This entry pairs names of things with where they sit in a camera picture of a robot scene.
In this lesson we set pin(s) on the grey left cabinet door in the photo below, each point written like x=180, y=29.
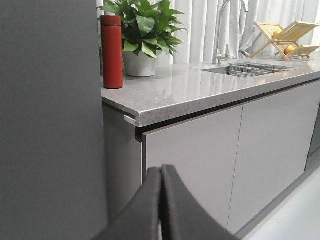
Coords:
x=204, y=151

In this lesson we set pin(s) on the grey stone countertop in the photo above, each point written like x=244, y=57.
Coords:
x=182, y=89

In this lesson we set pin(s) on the metal sink drain basket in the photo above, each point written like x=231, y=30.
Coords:
x=254, y=70

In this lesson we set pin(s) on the wooden folding dish rack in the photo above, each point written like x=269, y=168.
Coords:
x=289, y=36

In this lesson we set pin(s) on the yellow fruit on rack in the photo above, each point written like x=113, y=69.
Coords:
x=276, y=33

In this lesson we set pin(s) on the chrome kitchen faucet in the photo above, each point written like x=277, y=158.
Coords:
x=227, y=35

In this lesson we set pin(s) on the stainless steel sink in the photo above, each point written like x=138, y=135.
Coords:
x=222, y=69

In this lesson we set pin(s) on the white curtain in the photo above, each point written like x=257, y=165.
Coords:
x=200, y=16

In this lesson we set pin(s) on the green leafy potted plant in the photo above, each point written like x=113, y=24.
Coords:
x=147, y=28

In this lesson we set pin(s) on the grey right cabinet door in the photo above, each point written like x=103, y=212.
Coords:
x=274, y=142

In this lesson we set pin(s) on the grey cabinet door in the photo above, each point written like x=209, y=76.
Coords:
x=204, y=151
x=274, y=142

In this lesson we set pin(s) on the dark grey fridge door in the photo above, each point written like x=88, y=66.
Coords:
x=52, y=158

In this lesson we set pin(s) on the orange fruit on rack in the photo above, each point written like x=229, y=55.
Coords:
x=289, y=49

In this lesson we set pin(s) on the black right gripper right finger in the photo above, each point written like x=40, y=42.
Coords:
x=181, y=216

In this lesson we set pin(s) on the red thermos bottle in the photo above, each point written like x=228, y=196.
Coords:
x=111, y=42

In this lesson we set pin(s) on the white ribbed plant pot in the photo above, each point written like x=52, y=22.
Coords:
x=140, y=65

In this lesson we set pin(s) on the grey cabinet side panel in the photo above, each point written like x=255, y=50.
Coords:
x=123, y=161

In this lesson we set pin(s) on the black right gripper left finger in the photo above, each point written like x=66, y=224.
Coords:
x=140, y=218

